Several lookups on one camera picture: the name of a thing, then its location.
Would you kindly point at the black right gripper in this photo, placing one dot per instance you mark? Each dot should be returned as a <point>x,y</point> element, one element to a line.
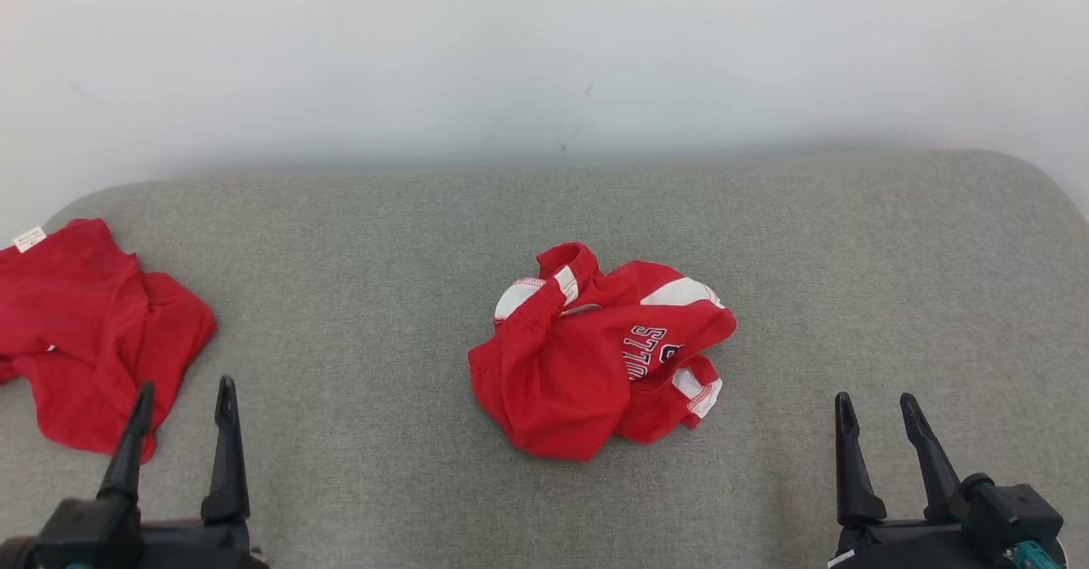
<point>910,548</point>

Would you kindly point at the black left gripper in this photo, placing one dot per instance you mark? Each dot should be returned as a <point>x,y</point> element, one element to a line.
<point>204,548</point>

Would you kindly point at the red white jersey with lettering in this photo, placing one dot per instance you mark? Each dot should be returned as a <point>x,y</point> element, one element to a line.
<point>561,382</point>

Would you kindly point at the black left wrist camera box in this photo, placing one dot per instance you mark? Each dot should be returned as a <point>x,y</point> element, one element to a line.
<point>81,535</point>

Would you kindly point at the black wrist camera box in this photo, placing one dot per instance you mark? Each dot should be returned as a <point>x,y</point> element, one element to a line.
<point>81,535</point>
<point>1012,514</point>

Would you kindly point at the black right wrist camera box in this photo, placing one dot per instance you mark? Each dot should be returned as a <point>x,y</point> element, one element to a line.
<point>1012,514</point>

